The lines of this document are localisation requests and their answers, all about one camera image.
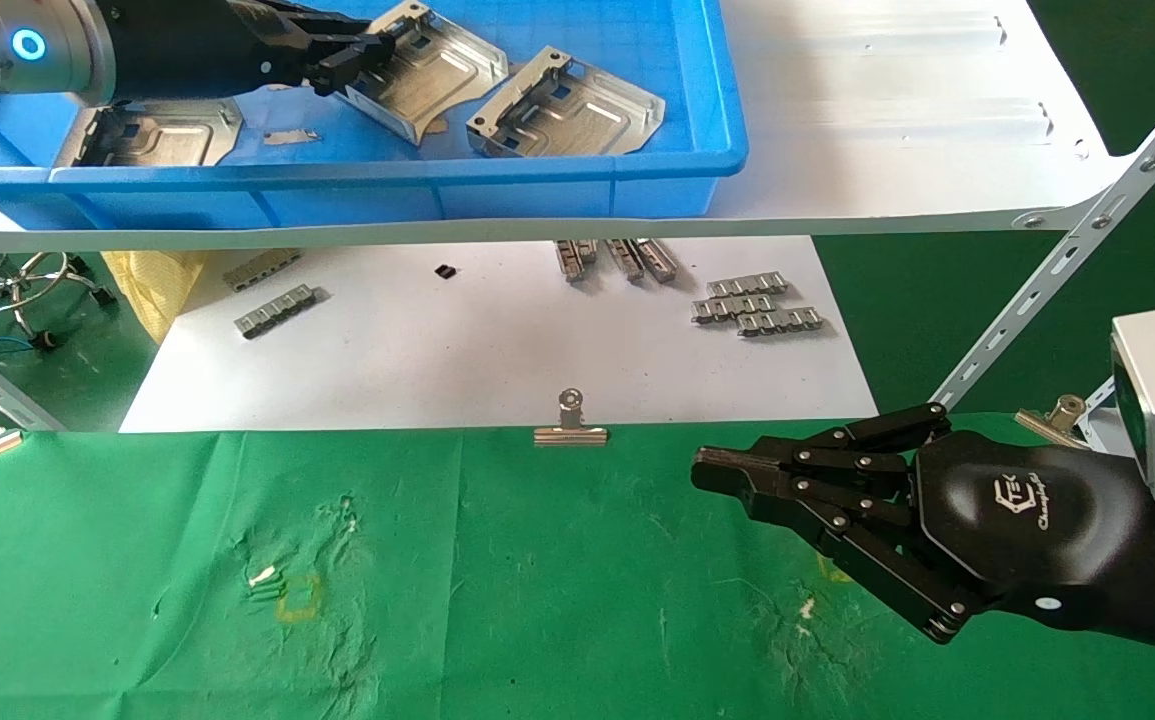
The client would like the green table cloth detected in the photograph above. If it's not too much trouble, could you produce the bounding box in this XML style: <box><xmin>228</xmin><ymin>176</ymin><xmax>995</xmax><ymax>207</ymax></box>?
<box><xmin>0</xmin><ymin>412</ymin><xmax>1155</xmax><ymax>720</ymax></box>

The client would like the grey slotted metal rail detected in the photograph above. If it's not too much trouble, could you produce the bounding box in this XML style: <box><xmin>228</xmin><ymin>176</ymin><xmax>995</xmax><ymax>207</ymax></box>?
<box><xmin>235</xmin><ymin>284</ymin><xmax>320</xmax><ymax>340</ymax></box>
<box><xmin>635</xmin><ymin>238</ymin><xmax>680</xmax><ymax>283</ymax></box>
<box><xmin>707</xmin><ymin>272</ymin><xmax>790</xmax><ymax>299</ymax></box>
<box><xmin>223</xmin><ymin>250</ymin><xmax>302</xmax><ymax>293</ymax></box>
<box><xmin>555</xmin><ymin>240</ymin><xmax>600</xmax><ymax>283</ymax></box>
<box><xmin>735</xmin><ymin>307</ymin><xmax>826</xmax><ymax>338</ymax></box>
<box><xmin>605</xmin><ymin>240</ymin><xmax>646</xmax><ymax>283</ymax></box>
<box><xmin>692</xmin><ymin>293</ymin><xmax>778</xmax><ymax>325</ymax></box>

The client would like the blue plastic bin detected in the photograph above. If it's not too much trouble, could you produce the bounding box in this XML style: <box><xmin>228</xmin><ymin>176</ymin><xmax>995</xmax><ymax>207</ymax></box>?
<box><xmin>0</xmin><ymin>0</ymin><xmax>750</xmax><ymax>229</ymax></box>

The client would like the stamped metal bracket part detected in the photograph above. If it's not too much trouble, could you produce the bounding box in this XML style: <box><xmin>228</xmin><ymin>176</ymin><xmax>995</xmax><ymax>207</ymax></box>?
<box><xmin>465</xmin><ymin>46</ymin><xmax>668</xmax><ymax>161</ymax></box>
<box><xmin>337</xmin><ymin>0</ymin><xmax>510</xmax><ymax>146</ymax></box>

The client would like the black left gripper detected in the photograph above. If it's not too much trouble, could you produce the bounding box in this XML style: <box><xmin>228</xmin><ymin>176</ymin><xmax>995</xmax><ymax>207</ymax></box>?
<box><xmin>102</xmin><ymin>0</ymin><xmax>398</xmax><ymax>101</ymax></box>

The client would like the white metal shelf board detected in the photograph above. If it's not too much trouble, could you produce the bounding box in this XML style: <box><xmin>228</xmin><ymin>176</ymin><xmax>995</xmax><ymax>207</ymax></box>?
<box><xmin>0</xmin><ymin>0</ymin><xmax>1138</xmax><ymax>254</ymax></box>

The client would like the yellow cloth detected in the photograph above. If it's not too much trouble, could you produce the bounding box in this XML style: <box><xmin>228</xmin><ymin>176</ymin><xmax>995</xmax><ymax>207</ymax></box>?
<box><xmin>102</xmin><ymin>250</ymin><xmax>208</xmax><ymax>344</ymax></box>

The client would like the chrome chair base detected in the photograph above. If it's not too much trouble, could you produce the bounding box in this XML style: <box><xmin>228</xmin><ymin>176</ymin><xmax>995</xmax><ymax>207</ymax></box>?
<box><xmin>0</xmin><ymin>252</ymin><xmax>118</xmax><ymax>351</ymax></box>

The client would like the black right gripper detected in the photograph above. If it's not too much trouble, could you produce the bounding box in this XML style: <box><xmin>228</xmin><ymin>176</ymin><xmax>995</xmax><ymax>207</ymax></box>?
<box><xmin>692</xmin><ymin>403</ymin><xmax>1153</xmax><ymax>643</ymax></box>

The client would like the metal bracket with notched corner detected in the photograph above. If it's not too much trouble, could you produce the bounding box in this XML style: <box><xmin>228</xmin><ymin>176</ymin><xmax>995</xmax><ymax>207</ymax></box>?
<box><xmin>55</xmin><ymin>97</ymin><xmax>245</xmax><ymax>169</ymax></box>

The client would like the white perforated diagonal strut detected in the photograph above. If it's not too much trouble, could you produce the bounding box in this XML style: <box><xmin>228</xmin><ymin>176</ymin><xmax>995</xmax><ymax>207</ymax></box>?
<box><xmin>940</xmin><ymin>60</ymin><xmax>1155</xmax><ymax>406</ymax></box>

